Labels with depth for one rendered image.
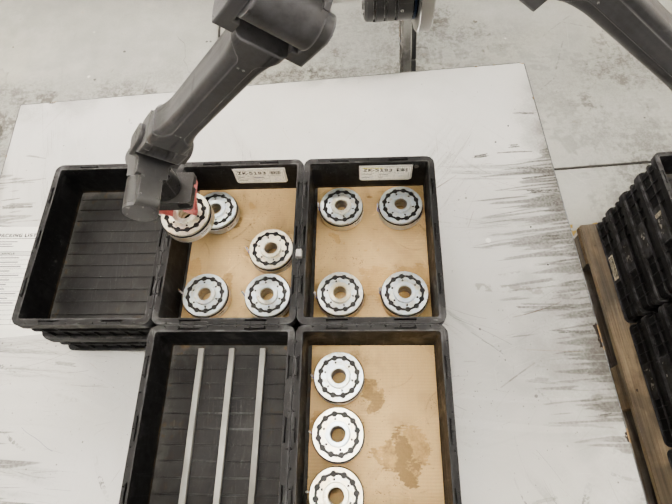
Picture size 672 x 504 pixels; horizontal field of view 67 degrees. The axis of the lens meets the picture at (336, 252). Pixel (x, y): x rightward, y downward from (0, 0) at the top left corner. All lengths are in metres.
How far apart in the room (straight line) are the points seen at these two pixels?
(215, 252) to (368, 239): 0.36
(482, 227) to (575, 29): 1.80
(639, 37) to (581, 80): 2.09
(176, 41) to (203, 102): 2.34
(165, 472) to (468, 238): 0.89
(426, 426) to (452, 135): 0.84
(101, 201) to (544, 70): 2.11
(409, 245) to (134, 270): 0.65
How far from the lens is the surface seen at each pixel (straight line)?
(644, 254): 1.88
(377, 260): 1.17
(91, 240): 1.38
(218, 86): 0.65
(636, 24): 0.69
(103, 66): 3.07
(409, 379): 1.09
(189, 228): 1.06
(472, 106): 1.62
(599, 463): 1.30
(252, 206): 1.27
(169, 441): 1.15
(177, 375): 1.17
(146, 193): 0.86
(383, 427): 1.08
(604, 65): 2.90
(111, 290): 1.30
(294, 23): 0.55
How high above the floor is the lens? 1.90
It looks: 65 degrees down
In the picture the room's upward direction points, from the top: 9 degrees counter-clockwise
